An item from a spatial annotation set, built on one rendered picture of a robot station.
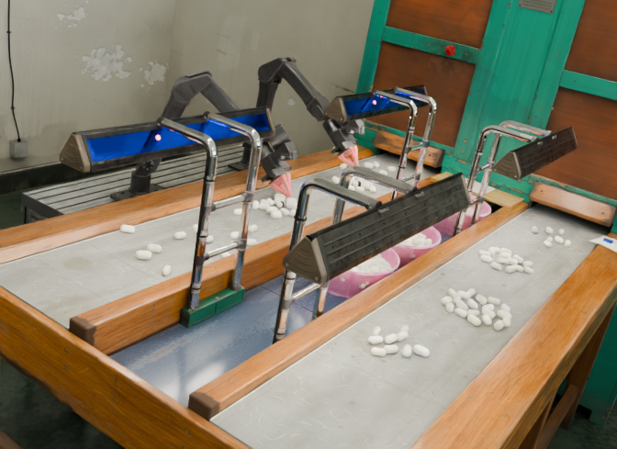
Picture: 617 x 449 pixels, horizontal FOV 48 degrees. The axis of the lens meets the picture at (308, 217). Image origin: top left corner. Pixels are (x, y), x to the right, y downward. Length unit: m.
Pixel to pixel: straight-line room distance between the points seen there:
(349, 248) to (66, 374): 0.65
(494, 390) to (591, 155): 1.39
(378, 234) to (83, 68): 3.15
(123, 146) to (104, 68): 2.84
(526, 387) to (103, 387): 0.85
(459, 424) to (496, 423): 0.08
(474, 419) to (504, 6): 1.74
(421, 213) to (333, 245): 0.32
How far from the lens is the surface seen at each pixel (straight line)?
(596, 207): 2.68
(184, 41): 4.59
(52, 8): 4.01
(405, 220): 1.33
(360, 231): 1.19
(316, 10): 3.99
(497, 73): 2.77
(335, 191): 1.29
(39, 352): 1.55
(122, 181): 2.46
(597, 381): 2.97
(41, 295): 1.60
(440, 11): 2.86
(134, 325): 1.53
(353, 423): 1.32
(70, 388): 1.51
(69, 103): 4.20
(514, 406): 1.47
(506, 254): 2.22
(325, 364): 1.46
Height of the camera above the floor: 1.53
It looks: 21 degrees down
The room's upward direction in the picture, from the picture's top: 11 degrees clockwise
